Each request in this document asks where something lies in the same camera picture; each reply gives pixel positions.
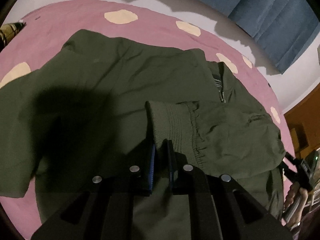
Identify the brown wooden door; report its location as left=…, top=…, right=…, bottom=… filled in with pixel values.
left=285, top=86, right=320, bottom=159

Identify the blue curtain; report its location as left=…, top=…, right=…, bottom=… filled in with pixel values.
left=198, top=0, right=319, bottom=74

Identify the dark green zip jacket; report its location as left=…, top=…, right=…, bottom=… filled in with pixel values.
left=1, top=30, right=285, bottom=239

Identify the person's right hand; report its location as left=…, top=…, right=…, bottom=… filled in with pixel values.
left=281, top=181, right=309, bottom=230

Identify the pink polka dot bedsheet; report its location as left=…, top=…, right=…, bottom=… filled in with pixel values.
left=0, top=0, right=296, bottom=240

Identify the striped brown yellow pillow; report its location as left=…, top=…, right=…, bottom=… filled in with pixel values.
left=0, top=22, right=26, bottom=50

